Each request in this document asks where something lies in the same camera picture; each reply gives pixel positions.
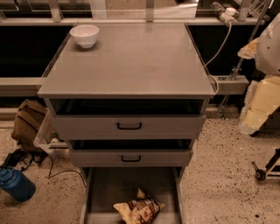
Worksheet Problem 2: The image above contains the white power cable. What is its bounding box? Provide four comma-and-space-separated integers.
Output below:
203, 21, 233, 96

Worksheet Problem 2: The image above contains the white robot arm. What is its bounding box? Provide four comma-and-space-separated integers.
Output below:
238, 13, 280, 135

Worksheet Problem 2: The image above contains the brown backpack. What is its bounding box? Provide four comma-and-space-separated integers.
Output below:
11, 100, 47, 153

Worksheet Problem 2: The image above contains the brown chip bag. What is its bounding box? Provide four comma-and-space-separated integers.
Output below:
113, 189, 165, 224

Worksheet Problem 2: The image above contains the clear plastic bin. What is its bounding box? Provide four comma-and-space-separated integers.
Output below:
33, 112, 69, 159

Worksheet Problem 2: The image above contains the black floor cable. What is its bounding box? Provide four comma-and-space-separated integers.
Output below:
2, 148, 88, 188

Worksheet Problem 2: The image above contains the top grey drawer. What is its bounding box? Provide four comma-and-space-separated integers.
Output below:
53, 115, 206, 140

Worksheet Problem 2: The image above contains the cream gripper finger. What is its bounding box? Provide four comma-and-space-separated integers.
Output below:
239, 75, 280, 135
237, 38, 259, 60

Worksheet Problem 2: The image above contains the black wheeled cart leg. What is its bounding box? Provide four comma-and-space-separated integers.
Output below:
251, 149, 280, 181

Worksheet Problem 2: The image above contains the middle grey drawer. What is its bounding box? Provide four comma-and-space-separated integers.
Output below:
69, 150, 193, 167

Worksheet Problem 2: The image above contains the blue water jug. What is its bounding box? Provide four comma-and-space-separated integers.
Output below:
0, 168, 36, 202

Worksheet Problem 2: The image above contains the bottom open grey drawer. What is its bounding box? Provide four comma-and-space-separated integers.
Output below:
80, 167, 185, 224

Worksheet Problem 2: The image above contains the white ceramic bowl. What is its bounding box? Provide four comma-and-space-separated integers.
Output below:
70, 24, 99, 48

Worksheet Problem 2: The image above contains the metal diagonal pole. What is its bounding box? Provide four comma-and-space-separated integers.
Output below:
217, 0, 274, 119

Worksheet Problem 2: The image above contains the grey drawer cabinet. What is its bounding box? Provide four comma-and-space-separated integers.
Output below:
37, 22, 217, 224

